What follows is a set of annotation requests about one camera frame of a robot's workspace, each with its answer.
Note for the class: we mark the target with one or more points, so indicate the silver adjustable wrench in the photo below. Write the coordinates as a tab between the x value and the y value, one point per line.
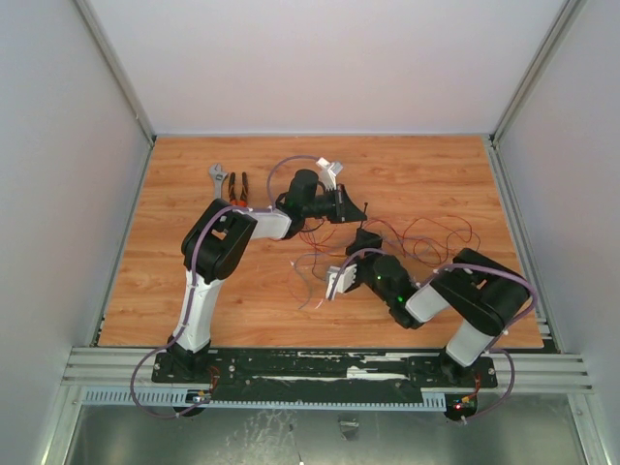
218	176

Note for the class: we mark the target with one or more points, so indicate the black zip tie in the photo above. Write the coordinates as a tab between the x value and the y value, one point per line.
364	218

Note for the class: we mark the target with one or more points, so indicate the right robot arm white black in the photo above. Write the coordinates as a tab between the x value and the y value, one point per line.
488	296

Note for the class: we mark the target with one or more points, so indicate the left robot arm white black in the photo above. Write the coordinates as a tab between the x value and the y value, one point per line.
214	247

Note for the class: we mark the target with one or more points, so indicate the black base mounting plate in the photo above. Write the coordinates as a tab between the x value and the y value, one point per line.
329	375

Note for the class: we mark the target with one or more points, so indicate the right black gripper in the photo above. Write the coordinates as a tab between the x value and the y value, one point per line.
363	257

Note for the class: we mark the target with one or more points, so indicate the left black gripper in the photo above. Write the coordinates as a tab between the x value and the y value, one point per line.
345	209

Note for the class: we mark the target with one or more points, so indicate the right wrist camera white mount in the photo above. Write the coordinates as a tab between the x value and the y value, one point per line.
339	281

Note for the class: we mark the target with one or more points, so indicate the grey slotted cable duct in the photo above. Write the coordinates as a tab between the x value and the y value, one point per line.
185	397

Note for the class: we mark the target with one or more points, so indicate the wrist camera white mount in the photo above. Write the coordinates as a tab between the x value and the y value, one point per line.
328	173
339	281

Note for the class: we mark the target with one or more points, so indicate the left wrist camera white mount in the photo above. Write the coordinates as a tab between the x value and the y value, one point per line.
328	173

